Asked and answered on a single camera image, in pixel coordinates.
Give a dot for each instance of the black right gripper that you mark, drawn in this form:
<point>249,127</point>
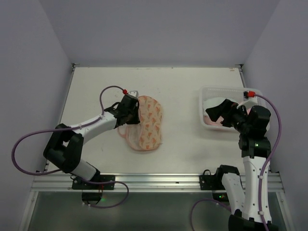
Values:
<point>227,114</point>

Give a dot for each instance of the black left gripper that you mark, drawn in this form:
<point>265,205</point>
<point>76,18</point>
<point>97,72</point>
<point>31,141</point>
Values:
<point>131,109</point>

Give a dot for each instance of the pink bra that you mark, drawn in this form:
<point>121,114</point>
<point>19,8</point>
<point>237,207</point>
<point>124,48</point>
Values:
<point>240,115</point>

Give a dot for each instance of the mint green bra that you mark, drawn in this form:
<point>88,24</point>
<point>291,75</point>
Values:
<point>212,102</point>

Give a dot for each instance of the pink patterned mesh laundry bag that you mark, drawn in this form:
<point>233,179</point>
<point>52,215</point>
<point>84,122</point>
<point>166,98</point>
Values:
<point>147,135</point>

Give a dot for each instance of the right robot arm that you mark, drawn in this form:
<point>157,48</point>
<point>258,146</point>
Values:
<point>249,201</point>

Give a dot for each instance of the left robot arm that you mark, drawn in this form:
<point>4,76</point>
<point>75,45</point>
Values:
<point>65,146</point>

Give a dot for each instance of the white plastic basket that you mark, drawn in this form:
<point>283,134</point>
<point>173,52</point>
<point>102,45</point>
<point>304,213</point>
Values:
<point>235,94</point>

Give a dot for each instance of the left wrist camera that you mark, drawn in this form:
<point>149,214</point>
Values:
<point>134,93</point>

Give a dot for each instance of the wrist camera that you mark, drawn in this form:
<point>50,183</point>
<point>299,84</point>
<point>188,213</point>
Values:
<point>134,93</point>
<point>250,100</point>

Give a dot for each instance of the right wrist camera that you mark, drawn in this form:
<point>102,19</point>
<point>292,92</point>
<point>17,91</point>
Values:
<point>250,100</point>

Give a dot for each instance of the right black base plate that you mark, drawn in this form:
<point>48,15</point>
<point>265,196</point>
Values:
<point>208,181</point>

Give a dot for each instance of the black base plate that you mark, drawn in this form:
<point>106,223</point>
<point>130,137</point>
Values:
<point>99,182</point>
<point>208,181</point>

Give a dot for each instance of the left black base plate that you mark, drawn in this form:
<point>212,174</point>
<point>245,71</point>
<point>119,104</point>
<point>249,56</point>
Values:
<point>99,182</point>

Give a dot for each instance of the aluminium mounting rail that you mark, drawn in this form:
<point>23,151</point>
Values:
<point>60,182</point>

